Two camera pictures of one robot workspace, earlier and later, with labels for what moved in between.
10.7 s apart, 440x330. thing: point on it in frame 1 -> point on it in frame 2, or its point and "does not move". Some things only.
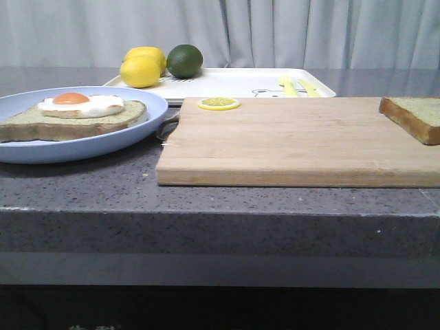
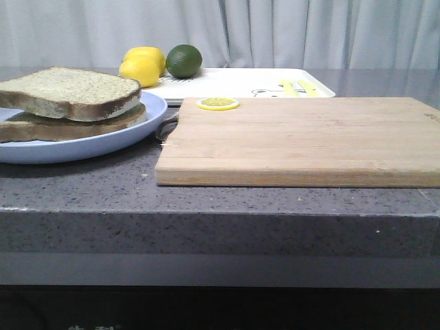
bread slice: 420,116 -> 74,93
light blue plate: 45,151 does not move
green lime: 184,61 does not move
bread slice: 33,125 does not move
